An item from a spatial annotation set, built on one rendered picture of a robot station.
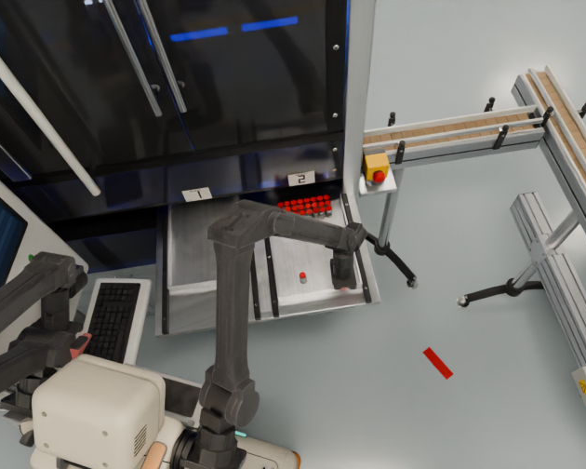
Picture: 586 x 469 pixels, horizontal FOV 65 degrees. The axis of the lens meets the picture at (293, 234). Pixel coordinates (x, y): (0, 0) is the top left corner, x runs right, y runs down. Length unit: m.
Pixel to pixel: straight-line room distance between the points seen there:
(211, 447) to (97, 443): 0.21
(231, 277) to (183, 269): 0.72
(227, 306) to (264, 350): 1.46
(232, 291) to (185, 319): 0.65
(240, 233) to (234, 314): 0.16
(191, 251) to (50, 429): 0.77
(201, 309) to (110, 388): 0.58
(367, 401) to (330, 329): 0.37
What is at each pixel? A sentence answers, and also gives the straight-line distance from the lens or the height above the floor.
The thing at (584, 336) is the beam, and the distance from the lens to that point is 1.97.
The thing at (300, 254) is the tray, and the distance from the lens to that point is 1.51.
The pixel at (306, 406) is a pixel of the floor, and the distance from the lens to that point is 2.25.
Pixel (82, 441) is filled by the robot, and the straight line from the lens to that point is 0.99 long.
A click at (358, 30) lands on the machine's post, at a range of 1.14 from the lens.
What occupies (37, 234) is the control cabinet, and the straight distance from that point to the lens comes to 1.53.
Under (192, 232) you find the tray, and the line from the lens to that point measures 1.61.
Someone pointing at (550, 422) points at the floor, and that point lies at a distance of 2.44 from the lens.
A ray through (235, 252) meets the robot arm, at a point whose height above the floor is 1.51.
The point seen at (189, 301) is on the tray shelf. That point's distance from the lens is 1.50.
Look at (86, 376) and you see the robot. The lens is 1.01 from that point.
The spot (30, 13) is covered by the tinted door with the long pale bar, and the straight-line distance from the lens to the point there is 1.14.
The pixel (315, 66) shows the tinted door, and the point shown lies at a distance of 1.19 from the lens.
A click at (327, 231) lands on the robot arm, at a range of 1.10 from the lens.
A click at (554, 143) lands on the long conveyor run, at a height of 0.92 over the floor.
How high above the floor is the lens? 2.22
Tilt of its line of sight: 60 degrees down
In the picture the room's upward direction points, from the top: 8 degrees counter-clockwise
